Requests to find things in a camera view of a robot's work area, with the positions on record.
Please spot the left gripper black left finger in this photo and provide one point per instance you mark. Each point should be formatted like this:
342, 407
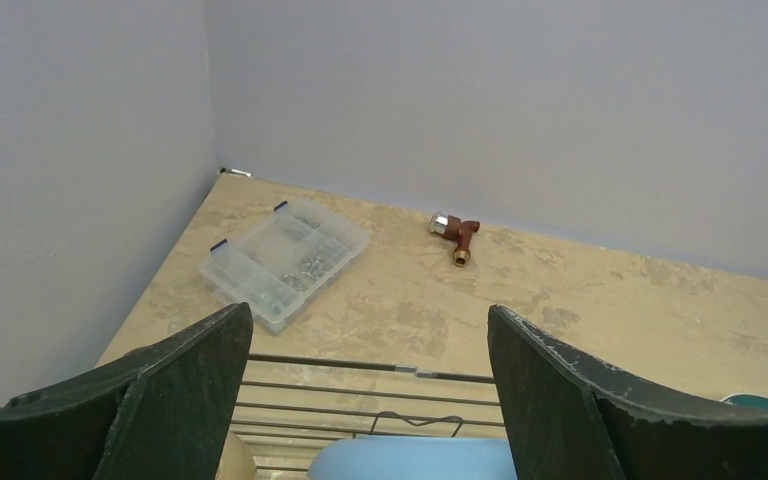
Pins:
161, 411

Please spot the white bowl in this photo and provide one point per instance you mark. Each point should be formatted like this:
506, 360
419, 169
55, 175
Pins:
237, 461

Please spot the brown metal fitting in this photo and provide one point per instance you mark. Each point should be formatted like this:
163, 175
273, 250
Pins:
456, 230

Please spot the light blue plate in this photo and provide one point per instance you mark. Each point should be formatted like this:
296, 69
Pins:
408, 457

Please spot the black wire dish rack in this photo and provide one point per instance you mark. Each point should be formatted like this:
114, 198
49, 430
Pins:
290, 408

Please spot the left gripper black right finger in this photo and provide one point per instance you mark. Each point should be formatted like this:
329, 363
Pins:
571, 415

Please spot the green rim white plate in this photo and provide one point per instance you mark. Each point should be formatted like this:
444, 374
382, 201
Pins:
747, 400

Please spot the clear plastic organizer box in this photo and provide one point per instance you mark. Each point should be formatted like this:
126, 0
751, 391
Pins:
281, 263

